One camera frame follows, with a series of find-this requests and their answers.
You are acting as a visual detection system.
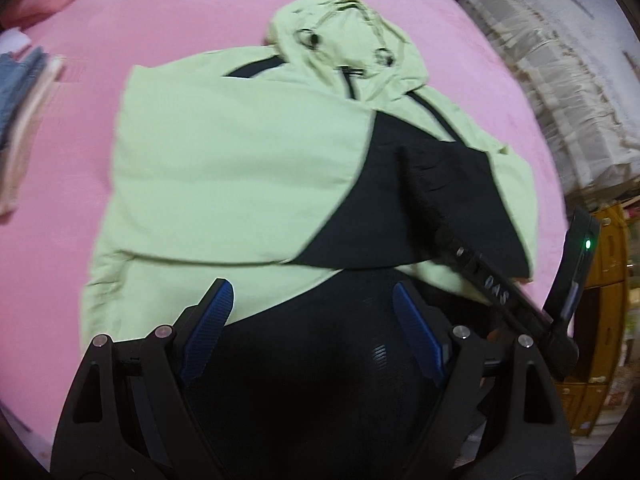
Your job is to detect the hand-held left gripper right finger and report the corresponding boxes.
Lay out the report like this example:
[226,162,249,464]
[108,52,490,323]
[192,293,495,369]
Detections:
[392,281,576,480]

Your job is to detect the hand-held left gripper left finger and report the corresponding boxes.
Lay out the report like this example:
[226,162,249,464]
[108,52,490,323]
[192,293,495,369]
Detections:
[50,278,236,480]

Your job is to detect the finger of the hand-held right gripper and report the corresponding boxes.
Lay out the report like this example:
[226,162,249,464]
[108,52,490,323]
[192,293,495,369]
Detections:
[434,226,485,287]

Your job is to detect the light green black hooded jacket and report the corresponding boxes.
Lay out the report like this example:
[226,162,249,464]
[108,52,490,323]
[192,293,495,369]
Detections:
[80,0,538,480]

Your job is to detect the yellow wooden cabinet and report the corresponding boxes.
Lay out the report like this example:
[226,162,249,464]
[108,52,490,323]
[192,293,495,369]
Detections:
[554,202,634,438]

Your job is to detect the pink bed sheet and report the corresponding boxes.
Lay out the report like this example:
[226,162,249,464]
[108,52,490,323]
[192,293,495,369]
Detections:
[0,0,568,461]

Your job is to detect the blue folded jeans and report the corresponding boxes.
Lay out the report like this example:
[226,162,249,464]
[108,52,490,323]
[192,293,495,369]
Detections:
[0,46,47,133]

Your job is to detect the white folded cloth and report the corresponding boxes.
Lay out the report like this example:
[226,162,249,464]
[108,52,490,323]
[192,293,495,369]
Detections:
[0,27,32,57]

